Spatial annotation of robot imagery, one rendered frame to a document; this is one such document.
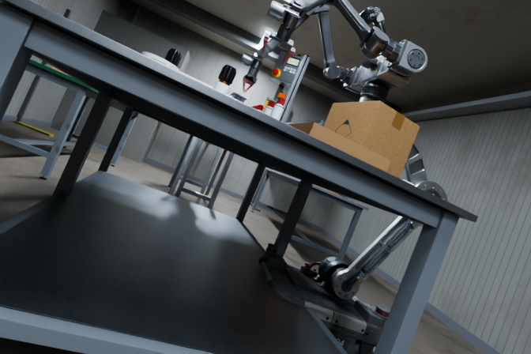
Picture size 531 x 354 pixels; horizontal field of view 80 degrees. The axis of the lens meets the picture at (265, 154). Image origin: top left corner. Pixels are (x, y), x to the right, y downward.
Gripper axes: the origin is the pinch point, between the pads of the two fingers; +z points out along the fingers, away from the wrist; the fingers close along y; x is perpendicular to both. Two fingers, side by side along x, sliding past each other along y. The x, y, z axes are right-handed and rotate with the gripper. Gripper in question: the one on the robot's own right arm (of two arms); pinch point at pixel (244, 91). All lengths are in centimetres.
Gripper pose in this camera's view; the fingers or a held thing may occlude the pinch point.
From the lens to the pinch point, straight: 194.7
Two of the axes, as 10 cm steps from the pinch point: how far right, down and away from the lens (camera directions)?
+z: -4.2, 9.1, -0.4
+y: 2.8, 0.9, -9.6
